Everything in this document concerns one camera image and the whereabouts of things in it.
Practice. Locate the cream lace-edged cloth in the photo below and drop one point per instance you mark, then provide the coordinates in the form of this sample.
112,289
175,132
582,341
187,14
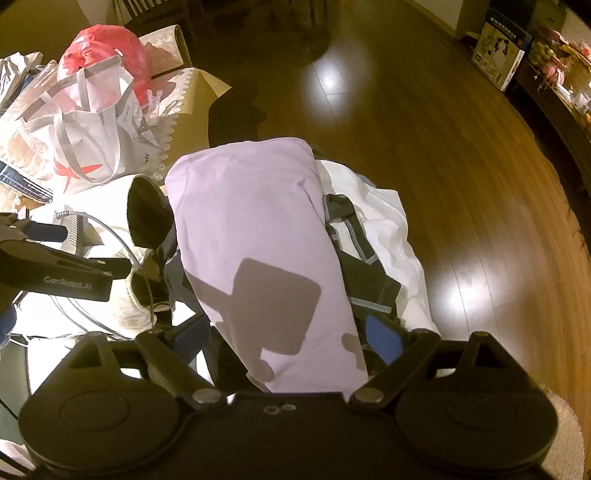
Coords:
189,115

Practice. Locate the black garment with grey stitching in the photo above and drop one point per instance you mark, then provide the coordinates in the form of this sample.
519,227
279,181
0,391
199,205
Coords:
364,277

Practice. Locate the lilac shirt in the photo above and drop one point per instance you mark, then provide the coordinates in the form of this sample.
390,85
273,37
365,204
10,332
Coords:
244,221

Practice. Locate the dark wooden cabinet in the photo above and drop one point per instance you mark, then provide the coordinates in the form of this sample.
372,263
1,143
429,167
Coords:
554,124

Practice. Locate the dark grey cloth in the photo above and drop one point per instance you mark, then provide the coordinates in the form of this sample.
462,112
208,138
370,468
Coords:
173,272

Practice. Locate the white cloth with dark opening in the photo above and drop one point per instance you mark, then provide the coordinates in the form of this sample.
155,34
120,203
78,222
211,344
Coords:
143,207

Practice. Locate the blue striped cloth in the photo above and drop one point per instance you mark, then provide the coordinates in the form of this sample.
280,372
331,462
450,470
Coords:
23,182

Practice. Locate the dark wooden chair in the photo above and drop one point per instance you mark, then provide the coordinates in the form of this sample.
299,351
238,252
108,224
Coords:
138,14

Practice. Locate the beige lace cloth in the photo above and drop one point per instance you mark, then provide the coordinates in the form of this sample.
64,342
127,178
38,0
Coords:
131,295

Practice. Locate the beige textured cushion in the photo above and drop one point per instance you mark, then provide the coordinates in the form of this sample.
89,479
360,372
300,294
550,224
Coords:
565,429

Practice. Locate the silver ribbed metal block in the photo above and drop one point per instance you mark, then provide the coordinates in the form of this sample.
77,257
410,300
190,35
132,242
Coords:
78,233

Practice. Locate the white plastic bag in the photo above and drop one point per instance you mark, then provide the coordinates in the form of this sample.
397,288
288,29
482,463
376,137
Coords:
18,78

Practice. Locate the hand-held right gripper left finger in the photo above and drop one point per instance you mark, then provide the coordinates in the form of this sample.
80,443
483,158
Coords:
191,333

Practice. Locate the blue and white cardboard box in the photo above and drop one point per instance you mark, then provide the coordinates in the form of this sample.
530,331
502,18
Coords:
496,50

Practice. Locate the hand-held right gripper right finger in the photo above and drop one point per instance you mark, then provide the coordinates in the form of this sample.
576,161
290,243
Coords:
385,340

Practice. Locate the red plastic bag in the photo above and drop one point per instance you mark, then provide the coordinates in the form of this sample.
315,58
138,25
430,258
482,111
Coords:
101,44

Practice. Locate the white garment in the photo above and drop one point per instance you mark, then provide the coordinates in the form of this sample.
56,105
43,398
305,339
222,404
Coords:
397,240

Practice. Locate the assorted colourful goods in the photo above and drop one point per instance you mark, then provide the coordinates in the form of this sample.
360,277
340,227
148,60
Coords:
558,55

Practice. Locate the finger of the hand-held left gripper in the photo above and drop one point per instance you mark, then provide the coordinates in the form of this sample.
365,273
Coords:
92,266
46,230

